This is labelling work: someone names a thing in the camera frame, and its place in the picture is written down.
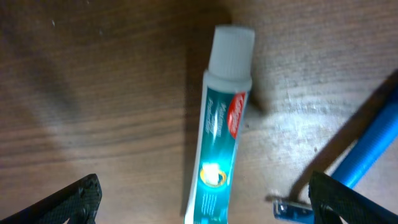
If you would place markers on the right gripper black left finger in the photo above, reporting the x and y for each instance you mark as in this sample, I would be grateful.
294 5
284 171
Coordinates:
76 203

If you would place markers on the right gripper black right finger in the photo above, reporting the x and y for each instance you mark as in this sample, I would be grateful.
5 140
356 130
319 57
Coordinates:
333 202

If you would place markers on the blue disposable razor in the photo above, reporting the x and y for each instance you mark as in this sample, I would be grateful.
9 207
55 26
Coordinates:
376 139

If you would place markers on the teal toothpaste tube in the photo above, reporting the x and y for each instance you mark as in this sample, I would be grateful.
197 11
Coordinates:
227 83

